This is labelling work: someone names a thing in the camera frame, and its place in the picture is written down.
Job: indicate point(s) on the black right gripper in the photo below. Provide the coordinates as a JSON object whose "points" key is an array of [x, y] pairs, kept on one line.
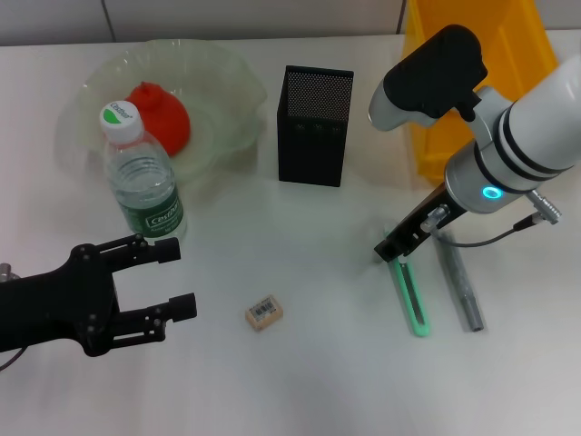
{"points": [[426, 218]]}

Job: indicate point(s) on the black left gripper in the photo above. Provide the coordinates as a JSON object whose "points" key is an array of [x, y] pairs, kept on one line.
{"points": [[59, 304]]}

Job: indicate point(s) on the grey pen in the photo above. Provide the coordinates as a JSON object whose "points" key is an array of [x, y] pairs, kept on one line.
{"points": [[463, 281]]}

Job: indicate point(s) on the green utility knife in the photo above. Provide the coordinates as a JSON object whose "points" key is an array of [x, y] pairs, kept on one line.
{"points": [[420, 329]]}

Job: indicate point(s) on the clear green-label water bottle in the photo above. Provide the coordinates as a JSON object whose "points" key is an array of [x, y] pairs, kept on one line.
{"points": [[150, 191]]}

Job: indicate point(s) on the beige barcode eraser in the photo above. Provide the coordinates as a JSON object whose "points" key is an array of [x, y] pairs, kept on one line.
{"points": [[265, 313]]}

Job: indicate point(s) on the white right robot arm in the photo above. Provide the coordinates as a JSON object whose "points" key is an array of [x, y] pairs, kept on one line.
{"points": [[531, 136]]}

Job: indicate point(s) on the black mesh pen holder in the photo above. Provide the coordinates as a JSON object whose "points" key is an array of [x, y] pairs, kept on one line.
{"points": [[313, 150]]}

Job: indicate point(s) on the red-orange fruit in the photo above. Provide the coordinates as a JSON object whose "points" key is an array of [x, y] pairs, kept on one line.
{"points": [[168, 118]]}

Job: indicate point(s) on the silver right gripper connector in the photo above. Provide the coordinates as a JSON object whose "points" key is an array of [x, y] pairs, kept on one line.
{"points": [[435, 218]]}

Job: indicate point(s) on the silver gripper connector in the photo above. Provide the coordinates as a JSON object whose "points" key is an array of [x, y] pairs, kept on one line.
{"points": [[435, 218], [8, 272]]}

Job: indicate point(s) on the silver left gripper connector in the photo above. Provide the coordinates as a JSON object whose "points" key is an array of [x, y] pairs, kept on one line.
{"points": [[8, 272]]}

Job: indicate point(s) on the clear glass wavy bowl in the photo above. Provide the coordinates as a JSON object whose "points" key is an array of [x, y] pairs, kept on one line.
{"points": [[218, 91]]}

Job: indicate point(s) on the yellow plastic bin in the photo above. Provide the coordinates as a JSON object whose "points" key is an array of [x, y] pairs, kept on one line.
{"points": [[517, 41]]}

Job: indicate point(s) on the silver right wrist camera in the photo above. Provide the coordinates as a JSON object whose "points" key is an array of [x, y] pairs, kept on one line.
{"points": [[436, 68]]}

